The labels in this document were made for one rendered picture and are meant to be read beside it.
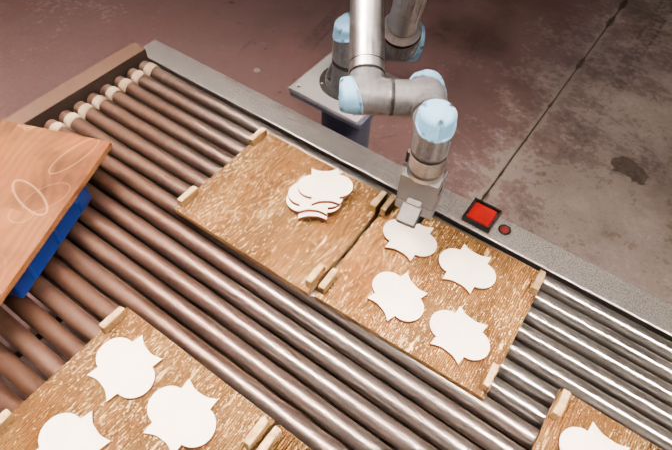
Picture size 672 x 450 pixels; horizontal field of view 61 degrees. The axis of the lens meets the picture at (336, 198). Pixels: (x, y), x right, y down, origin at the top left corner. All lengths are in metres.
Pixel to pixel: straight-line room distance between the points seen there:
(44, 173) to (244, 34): 2.37
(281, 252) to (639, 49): 3.18
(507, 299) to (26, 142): 1.20
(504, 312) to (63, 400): 0.91
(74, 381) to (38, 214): 0.38
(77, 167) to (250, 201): 0.41
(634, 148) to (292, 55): 1.95
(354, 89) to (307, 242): 0.41
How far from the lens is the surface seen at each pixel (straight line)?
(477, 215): 1.47
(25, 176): 1.49
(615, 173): 3.16
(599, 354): 1.37
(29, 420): 1.27
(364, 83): 1.14
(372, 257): 1.33
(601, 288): 1.47
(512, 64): 3.64
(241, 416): 1.17
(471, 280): 1.33
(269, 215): 1.40
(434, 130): 1.06
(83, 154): 1.49
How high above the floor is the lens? 2.03
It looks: 50 degrees down
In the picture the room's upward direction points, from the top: 3 degrees clockwise
